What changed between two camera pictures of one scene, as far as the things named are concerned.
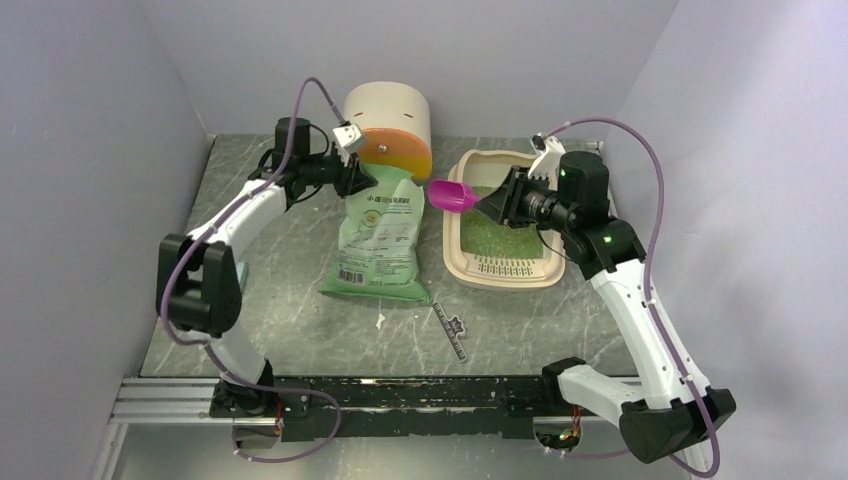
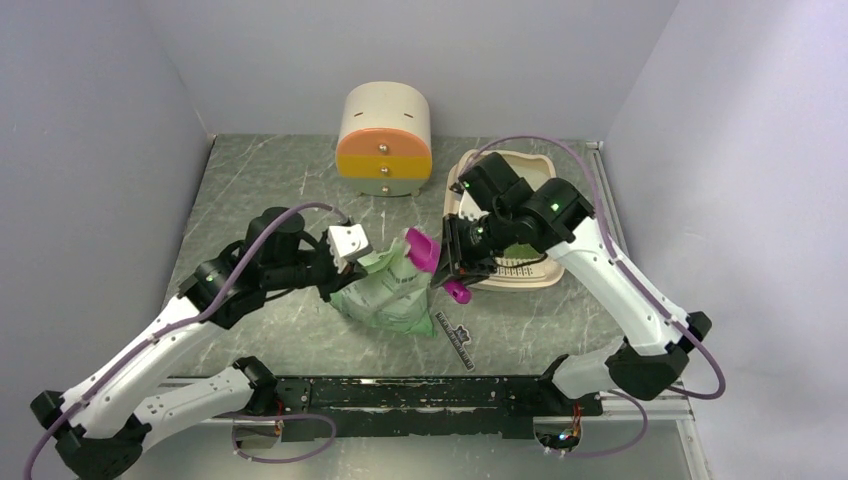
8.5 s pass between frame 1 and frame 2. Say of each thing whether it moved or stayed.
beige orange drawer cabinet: stayed
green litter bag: moved
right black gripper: moved
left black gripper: moved
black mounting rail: stayed
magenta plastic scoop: moved
